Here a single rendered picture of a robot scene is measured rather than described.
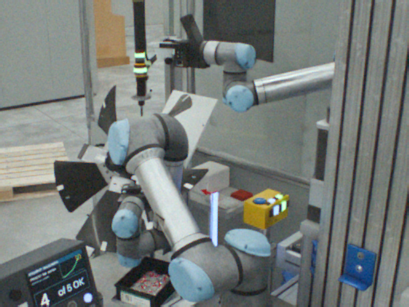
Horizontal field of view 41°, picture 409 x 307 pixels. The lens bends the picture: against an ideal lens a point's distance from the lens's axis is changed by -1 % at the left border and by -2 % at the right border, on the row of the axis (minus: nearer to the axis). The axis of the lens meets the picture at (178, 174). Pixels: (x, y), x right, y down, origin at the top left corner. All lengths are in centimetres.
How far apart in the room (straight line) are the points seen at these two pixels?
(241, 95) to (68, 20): 631
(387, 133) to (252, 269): 46
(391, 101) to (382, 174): 17
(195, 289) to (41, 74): 660
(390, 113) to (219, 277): 54
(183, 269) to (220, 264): 9
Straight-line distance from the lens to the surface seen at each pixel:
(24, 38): 762
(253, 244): 139
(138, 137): 147
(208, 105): 234
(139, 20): 193
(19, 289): 137
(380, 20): 125
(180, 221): 139
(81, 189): 228
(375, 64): 126
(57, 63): 781
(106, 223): 207
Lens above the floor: 195
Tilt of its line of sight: 22 degrees down
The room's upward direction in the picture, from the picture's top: 1 degrees counter-clockwise
